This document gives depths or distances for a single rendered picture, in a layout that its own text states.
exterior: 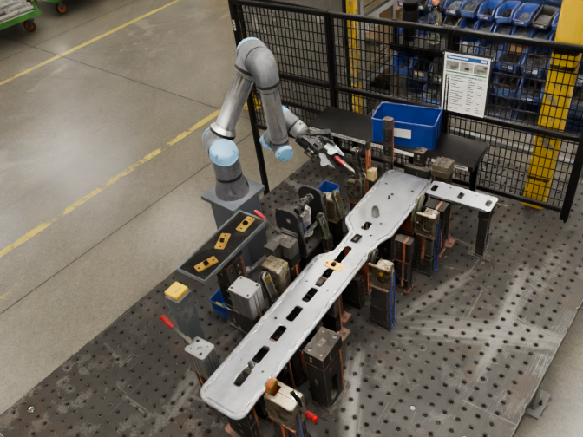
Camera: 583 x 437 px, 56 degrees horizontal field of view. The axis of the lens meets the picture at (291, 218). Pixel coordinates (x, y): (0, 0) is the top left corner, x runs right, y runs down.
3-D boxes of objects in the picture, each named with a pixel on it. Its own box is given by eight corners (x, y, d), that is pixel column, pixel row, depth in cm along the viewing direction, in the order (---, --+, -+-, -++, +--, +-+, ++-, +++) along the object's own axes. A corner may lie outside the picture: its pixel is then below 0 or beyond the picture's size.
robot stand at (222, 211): (218, 259, 269) (199, 195, 244) (246, 235, 281) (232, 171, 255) (249, 277, 258) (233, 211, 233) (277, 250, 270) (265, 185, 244)
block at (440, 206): (440, 261, 252) (443, 214, 234) (416, 253, 258) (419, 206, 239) (448, 248, 258) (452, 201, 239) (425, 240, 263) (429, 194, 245)
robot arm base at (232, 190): (208, 194, 244) (203, 176, 237) (232, 176, 252) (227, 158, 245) (232, 205, 236) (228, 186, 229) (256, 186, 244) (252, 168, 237)
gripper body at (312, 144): (313, 160, 246) (292, 143, 247) (323, 151, 251) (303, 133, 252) (319, 151, 240) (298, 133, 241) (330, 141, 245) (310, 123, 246)
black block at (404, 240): (410, 297, 238) (413, 249, 219) (388, 289, 243) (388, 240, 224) (419, 285, 243) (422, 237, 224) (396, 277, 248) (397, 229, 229)
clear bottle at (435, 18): (436, 46, 254) (439, 3, 241) (423, 44, 257) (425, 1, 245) (442, 41, 258) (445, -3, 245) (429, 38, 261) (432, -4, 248)
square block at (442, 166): (442, 229, 268) (448, 168, 244) (427, 224, 272) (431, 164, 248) (449, 219, 272) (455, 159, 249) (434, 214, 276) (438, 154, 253)
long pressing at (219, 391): (246, 428, 169) (245, 426, 168) (193, 394, 181) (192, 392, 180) (434, 182, 250) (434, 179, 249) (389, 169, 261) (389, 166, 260)
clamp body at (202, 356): (223, 421, 204) (201, 365, 180) (200, 407, 209) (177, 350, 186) (239, 401, 209) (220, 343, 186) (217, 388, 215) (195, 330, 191)
